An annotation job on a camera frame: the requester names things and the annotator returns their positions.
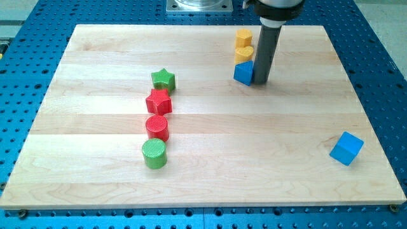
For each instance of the green star block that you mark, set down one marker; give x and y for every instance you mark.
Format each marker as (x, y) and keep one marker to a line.
(164, 80)

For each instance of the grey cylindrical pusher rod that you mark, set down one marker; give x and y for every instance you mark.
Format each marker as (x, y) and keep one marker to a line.
(267, 43)

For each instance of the blue triangle block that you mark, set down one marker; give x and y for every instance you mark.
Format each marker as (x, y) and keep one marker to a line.
(243, 72)

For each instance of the yellow hexagon block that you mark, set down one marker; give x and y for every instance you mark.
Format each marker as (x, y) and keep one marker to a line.
(243, 38)

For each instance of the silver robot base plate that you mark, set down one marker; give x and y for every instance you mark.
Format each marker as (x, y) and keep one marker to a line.
(198, 6)

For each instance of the robot arm end black white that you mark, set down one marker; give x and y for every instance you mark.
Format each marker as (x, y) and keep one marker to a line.
(275, 13)

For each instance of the blue cube block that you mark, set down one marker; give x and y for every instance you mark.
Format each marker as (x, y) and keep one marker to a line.
(347, 148)

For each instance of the yellow heart block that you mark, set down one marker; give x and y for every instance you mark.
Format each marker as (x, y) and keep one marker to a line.
(243, 54)

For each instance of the blue perforated metal table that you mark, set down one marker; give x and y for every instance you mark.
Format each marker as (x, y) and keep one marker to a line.
(33, 56)

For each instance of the red star block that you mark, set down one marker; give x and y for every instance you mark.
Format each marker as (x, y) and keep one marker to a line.
(159, 102)

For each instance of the green cylinder block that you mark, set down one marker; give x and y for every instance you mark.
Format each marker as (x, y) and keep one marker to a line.
(154, 153)

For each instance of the red cylinder block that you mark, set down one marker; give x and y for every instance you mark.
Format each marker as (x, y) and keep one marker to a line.
(157, 127)

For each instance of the light wooden board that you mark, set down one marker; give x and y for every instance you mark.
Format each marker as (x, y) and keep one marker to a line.
(229, 144)

